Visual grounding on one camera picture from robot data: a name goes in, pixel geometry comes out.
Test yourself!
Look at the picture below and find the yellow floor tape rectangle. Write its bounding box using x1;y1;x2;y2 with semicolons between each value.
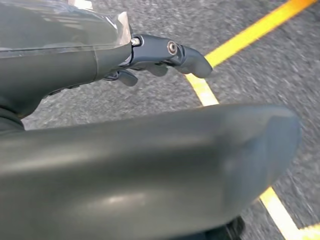
185;0;320;240

